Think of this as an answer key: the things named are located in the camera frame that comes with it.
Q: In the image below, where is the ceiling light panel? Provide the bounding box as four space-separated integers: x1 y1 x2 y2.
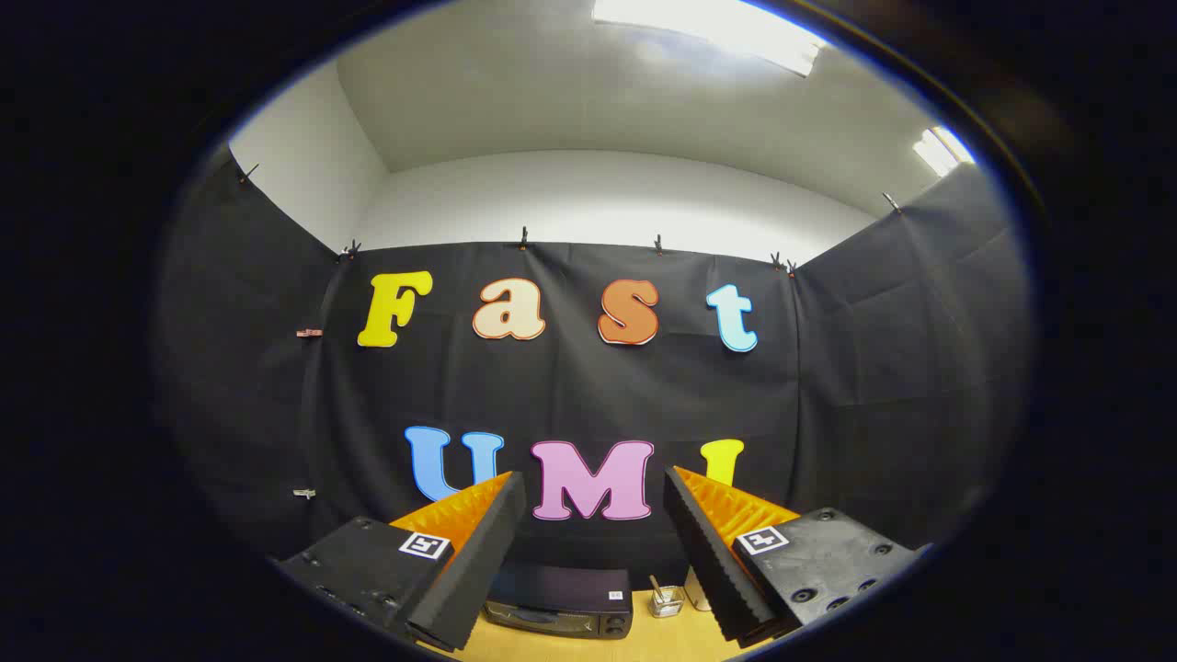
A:
591 0 829 78
912 126 977 178

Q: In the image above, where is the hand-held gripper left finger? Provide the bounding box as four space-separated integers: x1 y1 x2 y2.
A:
274 471 528 654

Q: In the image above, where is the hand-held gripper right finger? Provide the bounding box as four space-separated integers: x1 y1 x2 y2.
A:
663 465 923 648

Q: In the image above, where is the row of backdrop clamps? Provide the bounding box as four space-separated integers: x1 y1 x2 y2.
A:
237 164 905 277

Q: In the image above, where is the black toaster oven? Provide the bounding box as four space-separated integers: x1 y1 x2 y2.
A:
483 563 634 641

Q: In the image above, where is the black backdrop cloth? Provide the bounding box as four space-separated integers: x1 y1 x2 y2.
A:
152 147 1033 589

